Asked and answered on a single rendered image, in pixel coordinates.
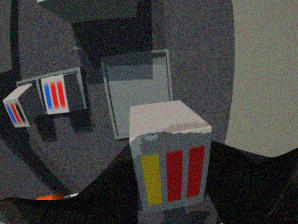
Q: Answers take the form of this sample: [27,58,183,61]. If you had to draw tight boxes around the orange-handled screwdriver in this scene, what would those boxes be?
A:
[36,193,77,200]

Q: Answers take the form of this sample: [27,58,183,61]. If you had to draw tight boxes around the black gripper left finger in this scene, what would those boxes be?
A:
[0,143,138,224]

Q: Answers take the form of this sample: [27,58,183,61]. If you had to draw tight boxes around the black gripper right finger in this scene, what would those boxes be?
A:
[205,140,298,224]

